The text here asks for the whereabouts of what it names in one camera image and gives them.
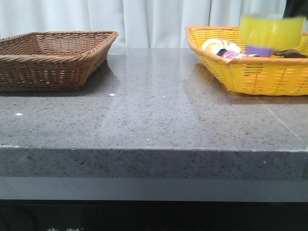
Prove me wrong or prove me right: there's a yellow tape roll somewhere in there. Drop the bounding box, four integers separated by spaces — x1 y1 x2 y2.
239 16 306 49

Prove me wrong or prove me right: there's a white bread roll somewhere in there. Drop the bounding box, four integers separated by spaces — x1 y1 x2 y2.
202 38 241 54

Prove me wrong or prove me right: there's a white curtain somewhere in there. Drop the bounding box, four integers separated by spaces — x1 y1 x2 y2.
0 0 286 48

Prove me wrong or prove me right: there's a pink black snack packet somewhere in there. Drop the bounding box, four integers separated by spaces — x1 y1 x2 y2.
217 49 259 59

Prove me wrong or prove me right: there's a yellow woven basket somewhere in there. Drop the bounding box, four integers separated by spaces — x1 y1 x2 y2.
185 26 308 96

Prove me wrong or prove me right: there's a brown wicker basket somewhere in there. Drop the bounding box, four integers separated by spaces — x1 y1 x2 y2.
0 31 118 91

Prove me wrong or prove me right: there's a purple foam block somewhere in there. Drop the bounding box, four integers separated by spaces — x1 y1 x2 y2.
245 45 273 57

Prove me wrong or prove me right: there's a brown pastry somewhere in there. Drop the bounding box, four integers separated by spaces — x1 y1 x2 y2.
273 49 308 58

